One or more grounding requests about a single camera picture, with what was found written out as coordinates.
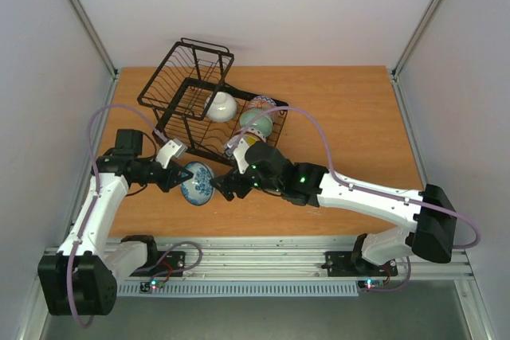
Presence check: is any blue floral white bowl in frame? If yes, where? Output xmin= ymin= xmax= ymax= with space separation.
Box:
xmin=180 ymin=161 xmax=214 ymax=206

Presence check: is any red white patterned bowl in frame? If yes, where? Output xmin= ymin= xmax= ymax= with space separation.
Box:
xmin=237 ymin=127 xmax=266 ymax=143

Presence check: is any teal green bowl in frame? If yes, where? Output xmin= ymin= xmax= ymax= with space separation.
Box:
xmin=239 ymin=108 xmax=273 ymax=138

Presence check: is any blue orange patterned bowl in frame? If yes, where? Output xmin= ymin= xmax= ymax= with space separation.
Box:
xmin=246 ymin=95 xmax=277 ymax=111

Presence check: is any black wire dish rack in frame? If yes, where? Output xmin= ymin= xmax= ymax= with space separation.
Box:
xmin=136 ymin=37 xmax=290 ymax=166

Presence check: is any white ceramic bowl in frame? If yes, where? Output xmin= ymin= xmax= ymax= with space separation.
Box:
xmin=205 ymin=92 xmax=237 ymax=123

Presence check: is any yellow blue patterned bowl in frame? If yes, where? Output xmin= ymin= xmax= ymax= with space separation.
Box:
xmin=241 ymin=134 xmax=261 ymax=147

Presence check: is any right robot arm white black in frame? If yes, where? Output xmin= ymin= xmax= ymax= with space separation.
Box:
xmin=210 ymin=142 xmax=457 ymax=274

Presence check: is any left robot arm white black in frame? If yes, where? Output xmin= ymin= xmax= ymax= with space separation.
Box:
xmin=37 ymin=129 xmax=192 ymax=316

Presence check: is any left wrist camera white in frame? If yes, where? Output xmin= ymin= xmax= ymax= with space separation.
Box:
xmin=155 ymin=139 xmax=187 ymax=169

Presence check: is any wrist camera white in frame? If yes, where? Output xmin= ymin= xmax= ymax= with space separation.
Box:
xmin=155 ymin=139 xmax=187 ymax=169
xmin=225 ymin=135 xmax=250 ymax=174

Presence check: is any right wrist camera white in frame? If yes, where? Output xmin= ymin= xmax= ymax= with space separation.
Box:
xmin=225 ymin=135 xmax=250 ymax=174

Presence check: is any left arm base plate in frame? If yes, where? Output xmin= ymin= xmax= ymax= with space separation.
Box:
xmin=131 ymin=251 xmax=186 ymax=277

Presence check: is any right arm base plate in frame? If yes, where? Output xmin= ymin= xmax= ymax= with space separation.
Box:
xmin=321 ymin=251 xmax=398 ymax=277

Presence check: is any grey slotted cable duct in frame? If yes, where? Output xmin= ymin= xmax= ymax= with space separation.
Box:
xmin=117 ymin=280 xmax=359 ymax=299

